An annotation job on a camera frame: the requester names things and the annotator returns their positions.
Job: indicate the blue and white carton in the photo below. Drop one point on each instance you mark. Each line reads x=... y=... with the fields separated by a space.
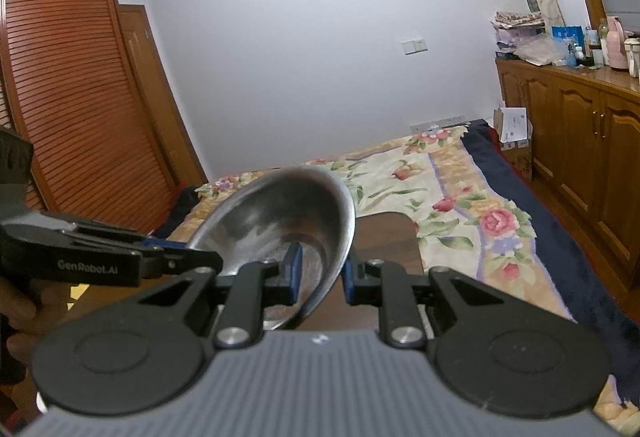
x=567 y=44

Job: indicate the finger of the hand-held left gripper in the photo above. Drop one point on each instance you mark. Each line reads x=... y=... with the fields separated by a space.
x=165 y=245
x=190 y=263

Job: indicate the white cardboard box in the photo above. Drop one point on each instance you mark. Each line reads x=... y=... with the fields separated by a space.
x=514 y=127

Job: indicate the plain wooden door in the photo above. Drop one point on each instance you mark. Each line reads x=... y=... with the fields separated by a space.
x=160 y=97

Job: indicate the large steel bowl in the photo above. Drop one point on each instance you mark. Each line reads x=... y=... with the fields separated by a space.
x=280 y=212

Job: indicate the pink thermos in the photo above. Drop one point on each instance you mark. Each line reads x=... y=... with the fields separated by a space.
x=615 y=44

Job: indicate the stacked paper pile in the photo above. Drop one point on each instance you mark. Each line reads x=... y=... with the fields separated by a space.
x=517 y=29

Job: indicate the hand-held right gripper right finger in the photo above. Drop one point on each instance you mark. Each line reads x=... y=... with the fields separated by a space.
x=350 y=286

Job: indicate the white wall switch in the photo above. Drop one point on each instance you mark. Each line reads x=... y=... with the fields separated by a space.
x=415 y=46

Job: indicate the clear plastic bag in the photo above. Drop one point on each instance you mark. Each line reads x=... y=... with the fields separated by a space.
x=540 y=52

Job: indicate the louvered wooden wardrobe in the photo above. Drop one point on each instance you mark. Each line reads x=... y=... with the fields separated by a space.
x=75 y=107

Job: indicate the person's left hand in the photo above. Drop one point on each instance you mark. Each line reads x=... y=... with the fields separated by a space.
x=25 y=312

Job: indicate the dark red-edged cloth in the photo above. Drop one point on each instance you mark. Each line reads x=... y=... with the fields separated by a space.
x=182 y=212

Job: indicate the floral blanket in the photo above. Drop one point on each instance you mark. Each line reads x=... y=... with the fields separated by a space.
x=450 y=227

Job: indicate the wooden sideboard cabinet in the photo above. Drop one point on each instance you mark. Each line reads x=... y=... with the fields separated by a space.
x=575 y=147

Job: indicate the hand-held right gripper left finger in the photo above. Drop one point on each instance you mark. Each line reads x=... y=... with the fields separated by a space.
x=296 y=269

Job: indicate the navy blue blanket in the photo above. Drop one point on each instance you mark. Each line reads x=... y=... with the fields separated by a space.
x=550 y=237

